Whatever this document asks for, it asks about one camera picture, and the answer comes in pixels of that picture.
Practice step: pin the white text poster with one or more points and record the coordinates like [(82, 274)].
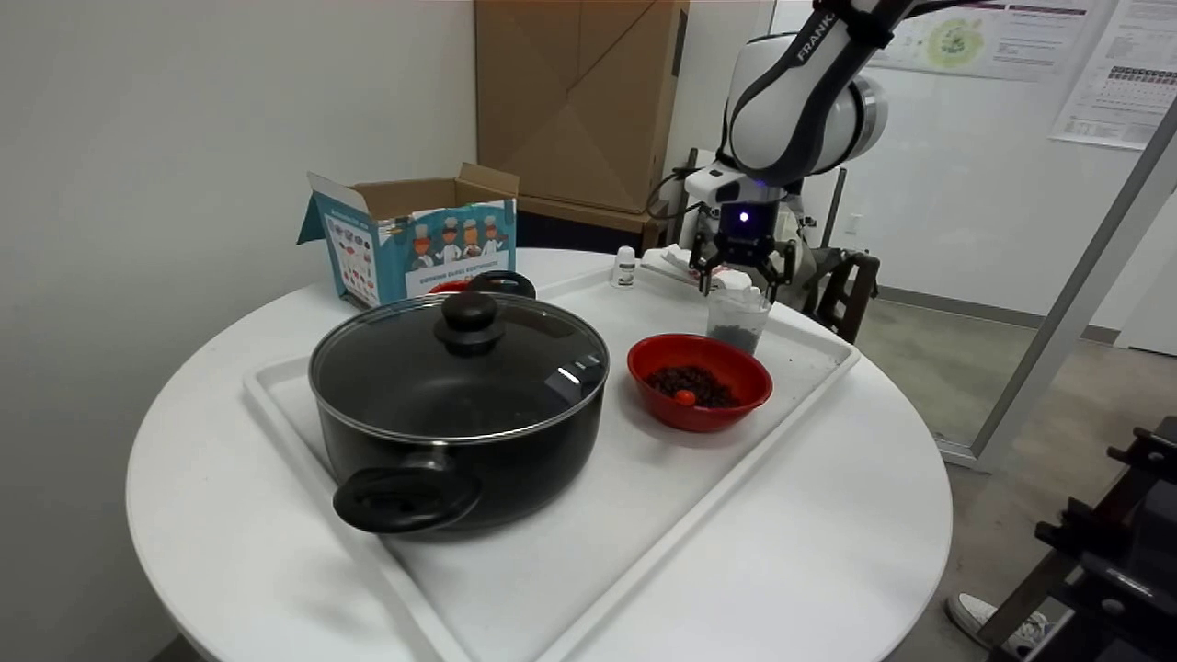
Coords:
[(1124, 84)]

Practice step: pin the grey metal pole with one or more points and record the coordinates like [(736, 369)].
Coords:
[(1078, 294)]

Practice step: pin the blue printed cardboard box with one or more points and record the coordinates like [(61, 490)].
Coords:
[(425, 243)]

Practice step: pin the small white bottle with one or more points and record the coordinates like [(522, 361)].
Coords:
[(627, 266)]

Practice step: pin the white plastic tray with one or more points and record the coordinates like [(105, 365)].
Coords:
[(686, 514)]

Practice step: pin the glass pot lid black knob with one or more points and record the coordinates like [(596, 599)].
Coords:
[(405, 369)]

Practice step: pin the black metal stand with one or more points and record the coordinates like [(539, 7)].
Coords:
[(1116, 551)]

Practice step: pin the large brown cardboard box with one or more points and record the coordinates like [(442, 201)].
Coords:
[(576, 98)]

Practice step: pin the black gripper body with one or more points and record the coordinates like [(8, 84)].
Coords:
[(745, 225)]

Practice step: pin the white cloth red stripe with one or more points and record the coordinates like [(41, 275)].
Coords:
[(666, 258)]

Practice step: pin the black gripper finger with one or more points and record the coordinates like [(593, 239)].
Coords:
[(710, 261), (774, 261)]

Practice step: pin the poster with green circle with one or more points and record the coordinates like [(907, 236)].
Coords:
[(979, 42)]

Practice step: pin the black cooking pot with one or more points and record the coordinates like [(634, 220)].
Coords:
[(492, 472)]

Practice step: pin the red plastic bowl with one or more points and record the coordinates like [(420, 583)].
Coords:
[(708, 419)]

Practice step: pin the black chair frame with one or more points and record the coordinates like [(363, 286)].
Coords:
[(849, 286)]

